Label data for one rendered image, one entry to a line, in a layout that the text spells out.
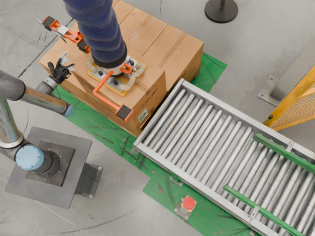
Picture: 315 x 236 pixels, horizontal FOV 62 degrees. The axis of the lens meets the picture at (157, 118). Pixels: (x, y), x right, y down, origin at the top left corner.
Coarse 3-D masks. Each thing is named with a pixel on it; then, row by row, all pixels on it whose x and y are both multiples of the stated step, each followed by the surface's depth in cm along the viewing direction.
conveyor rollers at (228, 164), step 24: (192, 96) 223; (216, 120) 214; (144, 144) 211; (168, 144) 210; (216, 144) 208; (240, 144) 205; (240, 168) 199; (288, 168) 198; (240, 192) 193; (288, 192) 190; (288, 216) 185
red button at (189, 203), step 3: (186, 198) 148; (189, 198) 147; (192, 198) 148; (183, 201) 147; (186, 201) 147; (189, 201) 147; (192, 201) 146; (183, 204) 147; (186, 204) 146; (189, 204) 146; (192, 204) 146; (186, 207) 146; (189, 207) 146; (192, 207) 146
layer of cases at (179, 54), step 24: (120, 0) 266; (120, 24) 255; (144, 24) 253; (168, 24) 251; (72, 48) 249; (144, 48) 244; (168, 48) 242; (192, 48) 240; (48, 72) 262; (168, 72) 233; (192, 72) 264; (120, 120) 243
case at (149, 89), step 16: (128, 48) 197; (80, 64) 195; (80, 80) 204; (96, 80) 189; (128, 80) 187; (144, 80) 186; (160, 80) 192; (112, 96) 184; (128, 96) 183; (144, 96) 185; (160, 96) 214; (144, 112) 205
